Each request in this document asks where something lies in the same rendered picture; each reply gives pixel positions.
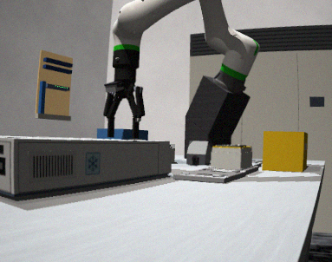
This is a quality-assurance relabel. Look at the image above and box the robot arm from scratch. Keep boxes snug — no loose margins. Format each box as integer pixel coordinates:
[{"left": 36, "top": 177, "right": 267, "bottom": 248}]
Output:
[{"left": 104, "top": 0, "right": 260, "bottom": 94}]

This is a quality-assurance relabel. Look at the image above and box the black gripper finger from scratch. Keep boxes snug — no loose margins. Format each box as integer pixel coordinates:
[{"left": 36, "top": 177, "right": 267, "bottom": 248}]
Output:
[
  {"left": 123, "top": 86, "right": 145, "bottom": 138},
  {"left": 103, "top": 91, "right": 122, "bottom": 137}
]

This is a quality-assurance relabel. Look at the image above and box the yellow bin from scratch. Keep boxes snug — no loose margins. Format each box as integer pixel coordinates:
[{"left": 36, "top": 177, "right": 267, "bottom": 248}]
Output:
[{"left": 262, "top": 131, "right": 308, "bottom": 172}]

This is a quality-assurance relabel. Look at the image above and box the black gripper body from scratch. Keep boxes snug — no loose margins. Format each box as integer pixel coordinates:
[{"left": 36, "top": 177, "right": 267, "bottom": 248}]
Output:
[{"left": 114, "top": 66, "right": 136, "bottom": 99}]

